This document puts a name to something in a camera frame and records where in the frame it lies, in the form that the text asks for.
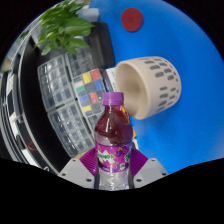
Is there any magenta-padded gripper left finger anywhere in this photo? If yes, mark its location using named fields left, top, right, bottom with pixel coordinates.
left=57, top=147, right=100, bottom=190

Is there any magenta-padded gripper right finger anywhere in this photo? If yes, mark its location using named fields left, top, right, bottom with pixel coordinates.
left=127, top=147, right=169, bottom=190

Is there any purple-capped clear drink bottle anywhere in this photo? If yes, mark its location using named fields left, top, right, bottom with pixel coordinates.
left=93, top=91, right=134, bottom=191

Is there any black overhead shelf unit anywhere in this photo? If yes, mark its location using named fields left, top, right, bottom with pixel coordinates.
left=0, top=43, right=64, bottom=168

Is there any organizer case with colourful parts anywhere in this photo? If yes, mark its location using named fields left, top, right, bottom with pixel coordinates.
left=73, top=68, right=108, bottom=116

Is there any beige patterned ceramic mug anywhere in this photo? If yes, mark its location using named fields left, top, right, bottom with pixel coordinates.
left=114, top=55, right=183, bottom=121

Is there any black box with white label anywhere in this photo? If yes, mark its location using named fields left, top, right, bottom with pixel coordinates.
left=101, top=68, right=118, bottom=93

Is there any plain black box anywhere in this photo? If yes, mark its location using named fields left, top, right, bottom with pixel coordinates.
left=84, top=21, right=116, bottom=71

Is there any green leafy potted plant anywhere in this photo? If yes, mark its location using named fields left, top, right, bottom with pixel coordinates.
left=33, top=0, right=96, bottom=57

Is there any flat round red coaster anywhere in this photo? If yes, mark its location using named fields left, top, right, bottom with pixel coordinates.
left=120, top=7, right=144, bottom=33

